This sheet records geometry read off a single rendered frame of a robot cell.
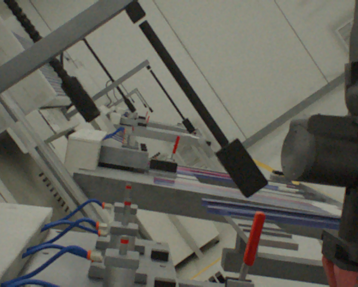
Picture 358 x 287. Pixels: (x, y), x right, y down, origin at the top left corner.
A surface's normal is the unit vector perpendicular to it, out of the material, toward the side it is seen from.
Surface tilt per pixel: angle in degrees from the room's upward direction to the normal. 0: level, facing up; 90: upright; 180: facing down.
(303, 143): 48
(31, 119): 90
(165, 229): 90
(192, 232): 90
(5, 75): 90
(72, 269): 43
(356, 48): 57
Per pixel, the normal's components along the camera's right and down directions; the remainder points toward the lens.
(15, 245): 0.14, -0.99
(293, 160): -0.93, -0.13
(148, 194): 0.07, 0.06
